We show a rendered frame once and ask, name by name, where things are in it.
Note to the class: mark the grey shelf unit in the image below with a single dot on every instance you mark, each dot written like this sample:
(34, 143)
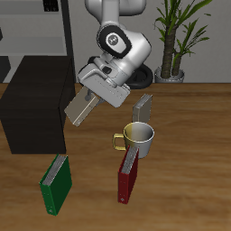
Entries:
(33, 27)

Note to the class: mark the green book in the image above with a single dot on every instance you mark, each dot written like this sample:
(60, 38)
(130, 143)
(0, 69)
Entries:
(57, 186)

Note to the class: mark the tan yellow book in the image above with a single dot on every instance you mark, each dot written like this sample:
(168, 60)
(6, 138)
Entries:
(143, 109)
(79, 109)

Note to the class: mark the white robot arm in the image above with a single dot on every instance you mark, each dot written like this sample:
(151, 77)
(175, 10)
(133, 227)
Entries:
(132, 51)

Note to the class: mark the black box on shelf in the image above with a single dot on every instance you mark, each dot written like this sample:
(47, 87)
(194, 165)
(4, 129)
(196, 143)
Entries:
(50, 5)

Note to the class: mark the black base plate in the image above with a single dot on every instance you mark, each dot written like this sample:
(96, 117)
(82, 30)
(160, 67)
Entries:
(144, 78)

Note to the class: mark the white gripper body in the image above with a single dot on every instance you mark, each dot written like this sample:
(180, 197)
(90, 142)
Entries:
(103, 87)

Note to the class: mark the red book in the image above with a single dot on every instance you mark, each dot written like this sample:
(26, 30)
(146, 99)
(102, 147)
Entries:
(127, 177)

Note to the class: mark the green pot plant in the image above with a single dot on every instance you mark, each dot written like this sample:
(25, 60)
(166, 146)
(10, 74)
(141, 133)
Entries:
(170, 45)

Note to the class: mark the yellow and white mug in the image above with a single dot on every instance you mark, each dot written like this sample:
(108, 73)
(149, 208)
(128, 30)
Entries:
(141, 140)

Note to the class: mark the dark brown desk caddy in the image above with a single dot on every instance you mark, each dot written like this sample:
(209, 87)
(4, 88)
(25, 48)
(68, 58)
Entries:
(33, 102)

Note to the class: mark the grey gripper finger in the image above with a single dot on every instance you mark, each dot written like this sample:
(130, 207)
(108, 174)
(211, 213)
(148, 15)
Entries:
(100, 101)
(88, 95)

